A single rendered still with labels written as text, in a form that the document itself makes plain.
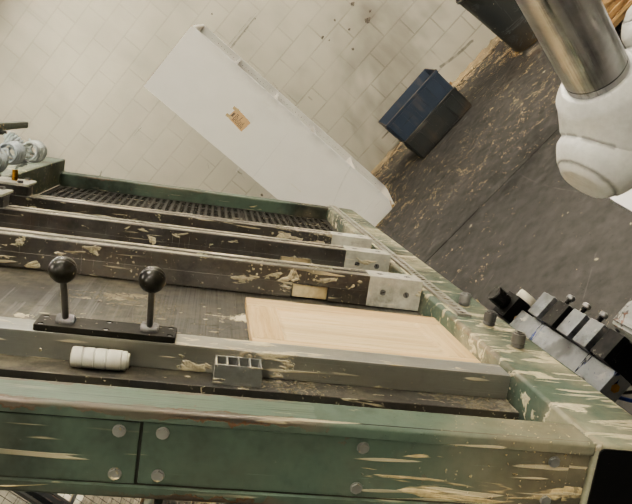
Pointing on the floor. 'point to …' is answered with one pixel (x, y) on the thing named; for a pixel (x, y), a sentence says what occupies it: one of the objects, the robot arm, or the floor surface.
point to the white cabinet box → (262, 128)
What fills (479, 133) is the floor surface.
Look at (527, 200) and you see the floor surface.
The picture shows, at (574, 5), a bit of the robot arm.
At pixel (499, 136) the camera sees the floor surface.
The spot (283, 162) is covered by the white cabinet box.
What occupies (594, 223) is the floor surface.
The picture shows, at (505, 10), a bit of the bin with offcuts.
